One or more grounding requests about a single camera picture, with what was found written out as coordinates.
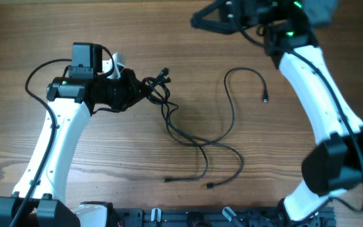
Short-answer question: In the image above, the black USB cable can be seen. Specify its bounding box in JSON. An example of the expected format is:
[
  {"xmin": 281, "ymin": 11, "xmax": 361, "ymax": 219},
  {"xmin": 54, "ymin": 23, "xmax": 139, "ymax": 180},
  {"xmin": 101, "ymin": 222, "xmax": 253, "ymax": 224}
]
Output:
[
  {"xmin": 142, "ymin": 67, "xmax": 245, "ymax": 190},
  {"xmin": 163, "ymin": 67, "xmax": 269, "ymax": 183}
]

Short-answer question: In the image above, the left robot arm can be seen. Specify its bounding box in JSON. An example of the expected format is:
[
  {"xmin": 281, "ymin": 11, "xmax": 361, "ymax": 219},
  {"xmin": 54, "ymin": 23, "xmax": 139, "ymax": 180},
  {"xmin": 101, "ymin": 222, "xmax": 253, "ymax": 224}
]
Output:
[{"xmin": 0, "ymin": 42, "xmax": 152, "ymax": 226}]

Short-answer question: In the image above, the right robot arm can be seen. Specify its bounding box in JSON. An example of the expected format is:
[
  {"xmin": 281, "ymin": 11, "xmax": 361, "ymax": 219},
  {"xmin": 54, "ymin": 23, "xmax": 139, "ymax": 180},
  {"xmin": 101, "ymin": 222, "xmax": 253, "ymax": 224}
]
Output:
[{"xmin": 190, "ymin": 0, "xmax": 363, "ymax": 226}]

